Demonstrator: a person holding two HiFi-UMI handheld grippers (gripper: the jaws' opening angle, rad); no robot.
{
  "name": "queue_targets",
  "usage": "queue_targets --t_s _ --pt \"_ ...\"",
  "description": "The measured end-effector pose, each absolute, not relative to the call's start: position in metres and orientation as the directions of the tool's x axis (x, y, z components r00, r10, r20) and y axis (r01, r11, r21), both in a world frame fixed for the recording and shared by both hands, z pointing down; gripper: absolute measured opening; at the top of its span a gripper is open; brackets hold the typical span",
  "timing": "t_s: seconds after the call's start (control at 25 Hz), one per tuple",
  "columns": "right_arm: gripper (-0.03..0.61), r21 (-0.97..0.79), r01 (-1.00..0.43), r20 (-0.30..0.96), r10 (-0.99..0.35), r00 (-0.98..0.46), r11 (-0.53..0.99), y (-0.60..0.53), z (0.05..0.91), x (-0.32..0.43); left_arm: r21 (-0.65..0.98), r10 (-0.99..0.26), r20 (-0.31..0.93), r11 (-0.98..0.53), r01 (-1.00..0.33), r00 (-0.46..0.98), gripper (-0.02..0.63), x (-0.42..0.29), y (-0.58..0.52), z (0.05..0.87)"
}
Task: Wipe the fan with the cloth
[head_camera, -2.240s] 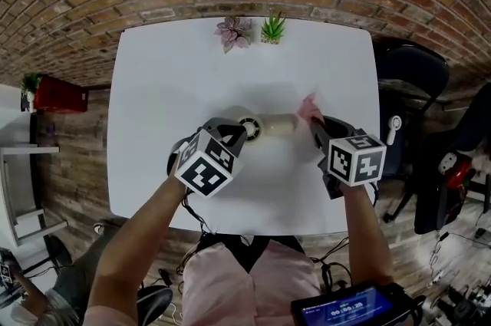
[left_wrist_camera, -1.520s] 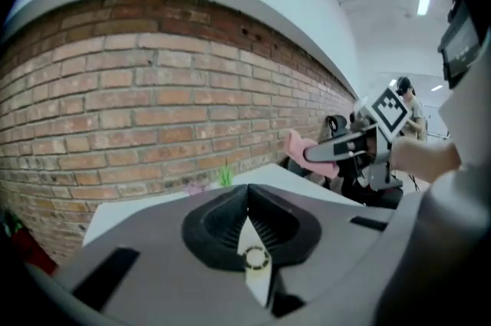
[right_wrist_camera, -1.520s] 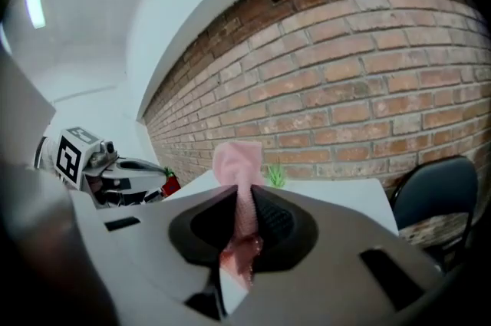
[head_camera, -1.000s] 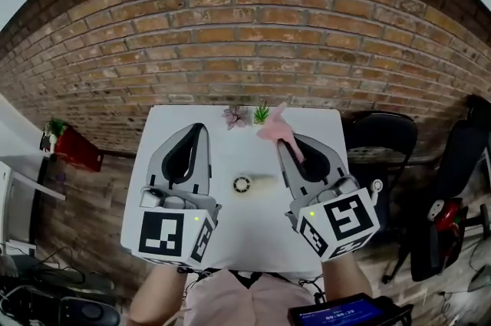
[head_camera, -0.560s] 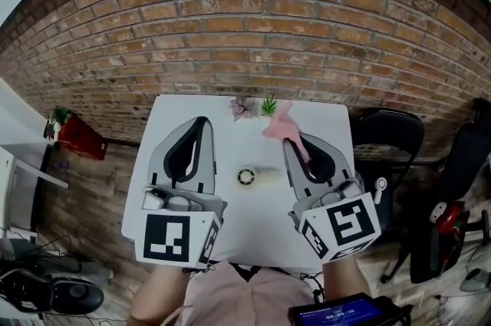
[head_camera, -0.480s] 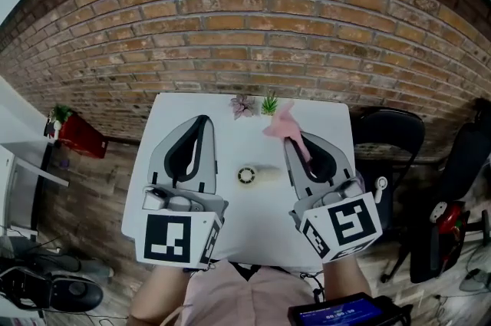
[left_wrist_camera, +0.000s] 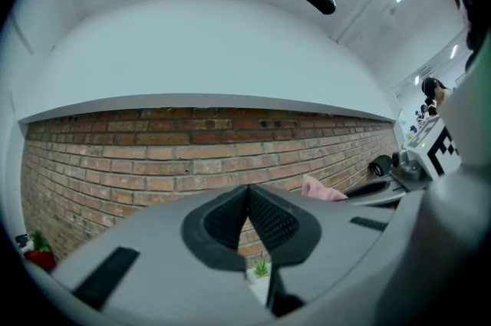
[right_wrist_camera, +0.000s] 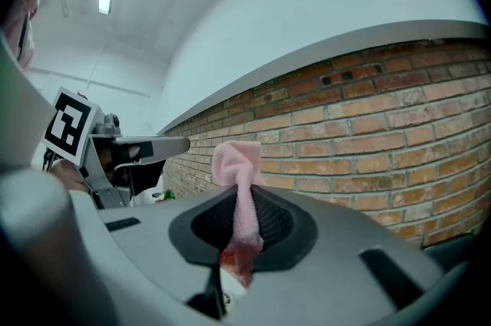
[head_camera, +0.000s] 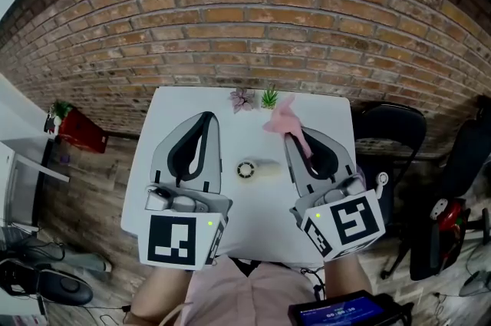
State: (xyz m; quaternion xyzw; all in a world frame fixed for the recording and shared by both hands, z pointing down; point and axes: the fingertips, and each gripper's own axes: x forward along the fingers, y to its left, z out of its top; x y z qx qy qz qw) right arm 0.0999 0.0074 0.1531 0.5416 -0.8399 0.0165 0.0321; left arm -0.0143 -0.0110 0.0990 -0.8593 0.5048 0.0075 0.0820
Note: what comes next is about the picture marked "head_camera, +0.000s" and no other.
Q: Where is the person's right forearm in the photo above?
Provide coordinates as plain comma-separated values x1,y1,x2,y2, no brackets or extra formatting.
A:
324,251,373,297

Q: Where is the black wrist-worn phone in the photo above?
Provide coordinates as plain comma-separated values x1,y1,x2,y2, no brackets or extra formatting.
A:
287,289,414,326

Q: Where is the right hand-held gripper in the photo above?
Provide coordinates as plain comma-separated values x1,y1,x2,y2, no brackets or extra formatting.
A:
282,126,387,263

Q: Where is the red box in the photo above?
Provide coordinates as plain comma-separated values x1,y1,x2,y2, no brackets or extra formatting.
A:
57,107,108,155

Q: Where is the pink wiping cloth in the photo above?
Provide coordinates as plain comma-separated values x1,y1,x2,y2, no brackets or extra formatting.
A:
262,93,315,160

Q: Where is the black padded chair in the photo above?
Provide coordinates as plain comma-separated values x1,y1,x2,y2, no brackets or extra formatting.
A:
0,258,95,306

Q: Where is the white side table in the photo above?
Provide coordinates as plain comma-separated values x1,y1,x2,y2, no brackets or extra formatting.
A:
0,140,72,229

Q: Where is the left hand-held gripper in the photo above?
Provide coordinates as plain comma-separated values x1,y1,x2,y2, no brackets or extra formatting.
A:
137,110,234,272

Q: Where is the black folding chair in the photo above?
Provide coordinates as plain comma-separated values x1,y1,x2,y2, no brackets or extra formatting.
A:
352,104,429,203

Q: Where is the red and white toy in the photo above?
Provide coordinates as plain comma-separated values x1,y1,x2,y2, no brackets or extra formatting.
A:
429,197,467,233

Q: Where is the person's left forearm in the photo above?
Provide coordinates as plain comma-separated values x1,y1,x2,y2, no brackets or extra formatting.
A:
130,265,193,326

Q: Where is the small bushy green plant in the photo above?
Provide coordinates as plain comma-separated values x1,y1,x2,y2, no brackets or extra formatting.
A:
51,100,74,118

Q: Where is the purple-leaved potted plant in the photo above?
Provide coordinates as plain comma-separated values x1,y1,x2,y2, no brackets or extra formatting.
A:
229,87,257,114

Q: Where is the black office chair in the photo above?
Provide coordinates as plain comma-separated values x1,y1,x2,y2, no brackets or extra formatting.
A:
410,119,491,282

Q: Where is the person's pink clothing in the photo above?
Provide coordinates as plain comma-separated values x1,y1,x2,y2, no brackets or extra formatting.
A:
180,255,327,326

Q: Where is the green spiky potted plant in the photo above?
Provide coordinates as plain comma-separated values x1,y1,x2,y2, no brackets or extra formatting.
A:
260,84,280,110

